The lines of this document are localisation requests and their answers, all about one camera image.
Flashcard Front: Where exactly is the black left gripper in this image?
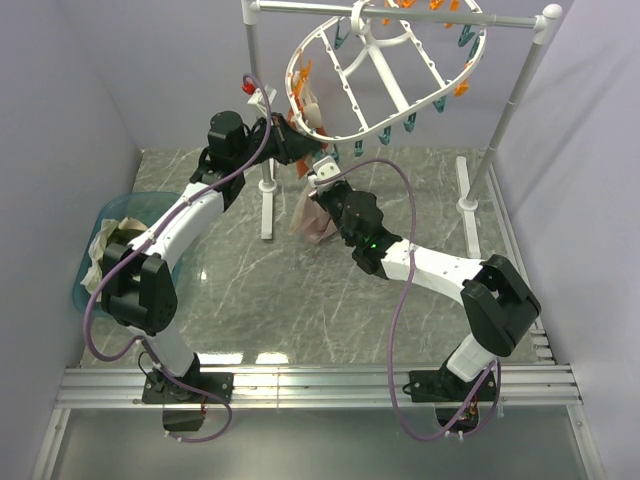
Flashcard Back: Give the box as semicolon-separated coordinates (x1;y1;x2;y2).
235;113;323;171

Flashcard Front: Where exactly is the orange underwear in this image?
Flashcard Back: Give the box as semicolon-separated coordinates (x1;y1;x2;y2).
285;69;331;179

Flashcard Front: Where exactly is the pink underwear white waistband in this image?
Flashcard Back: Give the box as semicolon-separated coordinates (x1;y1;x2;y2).
288;185;337;244

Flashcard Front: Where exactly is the white oval clip hanger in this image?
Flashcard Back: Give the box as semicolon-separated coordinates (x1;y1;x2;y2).
285;1;487;156

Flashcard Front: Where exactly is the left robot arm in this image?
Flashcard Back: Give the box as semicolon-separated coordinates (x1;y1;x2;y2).
101;111;323;403

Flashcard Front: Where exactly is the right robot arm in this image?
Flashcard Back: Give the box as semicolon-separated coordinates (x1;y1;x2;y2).
312;180;541;401

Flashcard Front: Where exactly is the white rack foot left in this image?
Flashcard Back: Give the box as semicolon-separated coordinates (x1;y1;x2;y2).
258;159;278;241

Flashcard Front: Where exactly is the white rack foot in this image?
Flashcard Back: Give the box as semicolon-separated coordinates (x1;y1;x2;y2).
258;159;278;241
455;156;481;259

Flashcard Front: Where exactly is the white rack foot right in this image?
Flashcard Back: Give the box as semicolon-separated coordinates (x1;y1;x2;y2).
455;156;481;259

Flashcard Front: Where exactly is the teal plastic basket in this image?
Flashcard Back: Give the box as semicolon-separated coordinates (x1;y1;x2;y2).
72;192;179;314

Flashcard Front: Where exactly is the pile of clothes in basket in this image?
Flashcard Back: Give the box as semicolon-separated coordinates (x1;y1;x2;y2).
80;217;147;294

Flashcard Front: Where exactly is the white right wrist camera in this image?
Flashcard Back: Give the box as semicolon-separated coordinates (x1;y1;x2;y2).
307;156;341;193

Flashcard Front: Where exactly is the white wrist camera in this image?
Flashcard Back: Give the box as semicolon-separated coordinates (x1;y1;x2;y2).
307;156;341;193
242;78;277;118

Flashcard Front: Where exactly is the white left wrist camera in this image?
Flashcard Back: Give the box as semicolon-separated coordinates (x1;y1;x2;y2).
242;78;277;118

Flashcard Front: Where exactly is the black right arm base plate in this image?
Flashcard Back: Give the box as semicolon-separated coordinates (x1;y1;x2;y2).
402;368;481;403

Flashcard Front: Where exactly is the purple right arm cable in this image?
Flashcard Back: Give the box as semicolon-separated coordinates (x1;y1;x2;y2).
319;157;503;442

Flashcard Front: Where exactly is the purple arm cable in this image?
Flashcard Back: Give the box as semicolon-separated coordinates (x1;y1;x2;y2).
82;73;281;443
319;157;503;442

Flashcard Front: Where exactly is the aluminium rail front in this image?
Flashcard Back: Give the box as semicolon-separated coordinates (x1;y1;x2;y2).
54;364;582;409

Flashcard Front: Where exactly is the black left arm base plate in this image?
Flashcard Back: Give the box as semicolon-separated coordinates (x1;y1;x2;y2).
141;370;234;405

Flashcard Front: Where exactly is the silver clothes rack frame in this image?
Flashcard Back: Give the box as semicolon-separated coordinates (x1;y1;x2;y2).
242;1;563;211

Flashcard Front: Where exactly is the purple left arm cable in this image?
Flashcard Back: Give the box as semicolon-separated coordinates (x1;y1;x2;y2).
82;73;281;443

